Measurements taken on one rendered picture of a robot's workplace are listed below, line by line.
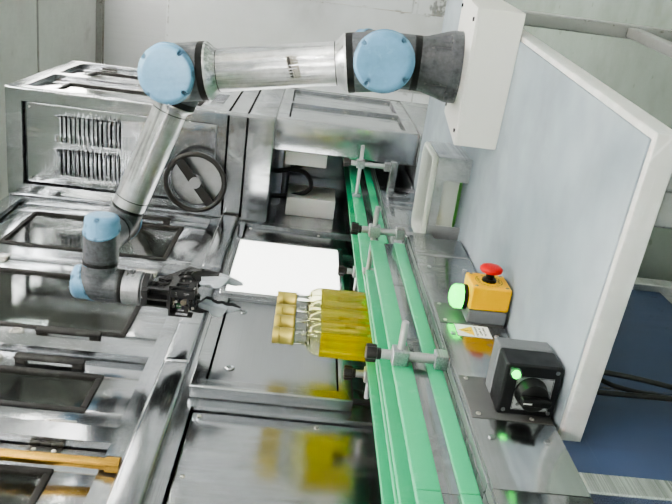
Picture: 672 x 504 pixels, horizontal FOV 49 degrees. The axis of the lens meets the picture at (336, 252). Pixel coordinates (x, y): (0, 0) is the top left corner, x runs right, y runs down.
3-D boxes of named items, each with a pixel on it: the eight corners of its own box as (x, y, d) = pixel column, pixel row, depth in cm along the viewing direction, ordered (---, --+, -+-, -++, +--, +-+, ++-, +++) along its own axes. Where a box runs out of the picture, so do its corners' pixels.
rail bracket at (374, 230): (396, 273, 178) (344, 268, 177) (407, 207, 172) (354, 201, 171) (397, 278, 175) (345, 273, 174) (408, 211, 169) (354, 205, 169)
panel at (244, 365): (341, 257, 238) (235, 245, 236) (342, 248, 237) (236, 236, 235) (351, 413, 154) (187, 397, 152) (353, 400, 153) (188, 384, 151)
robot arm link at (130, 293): (128, 295, 167) (129, 261, 164) (148, 297, 167) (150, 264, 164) (119, 309, 160) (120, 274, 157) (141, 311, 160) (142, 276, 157)
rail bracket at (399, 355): (445, 361, 119) (363, 353, 118) (453, 321, 117) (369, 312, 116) (449, 374, 115) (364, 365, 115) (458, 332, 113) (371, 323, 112)
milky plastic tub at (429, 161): (442, 227, 194) (409, 223, 193) (458, 143, 186) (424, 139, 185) (453, 250, 177) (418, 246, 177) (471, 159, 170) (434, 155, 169)
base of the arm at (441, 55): (459, 31, 164) (415, 26, 164) (468, 31, 149) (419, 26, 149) (449, 99, 168) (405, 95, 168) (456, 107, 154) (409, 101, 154)
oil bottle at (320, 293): (397, 317, 171) (306, 307, 170) (401, 295, 169) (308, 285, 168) (400, 328, 166) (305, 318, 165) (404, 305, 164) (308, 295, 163)
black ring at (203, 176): (225, 212, 258) (164, 205, 257) (230, 152, 250) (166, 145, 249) (223, 216, 253) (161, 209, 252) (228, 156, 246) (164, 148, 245)
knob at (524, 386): (542, 407, 103) (549, 421, 99) (511, 404, 102) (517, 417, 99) (550, 379, 101) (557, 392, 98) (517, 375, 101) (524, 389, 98)
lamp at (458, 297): (461, 302, 134) (445, 301, 134) (465, 280, 133) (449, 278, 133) (465, 313, 130) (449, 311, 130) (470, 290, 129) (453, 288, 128)
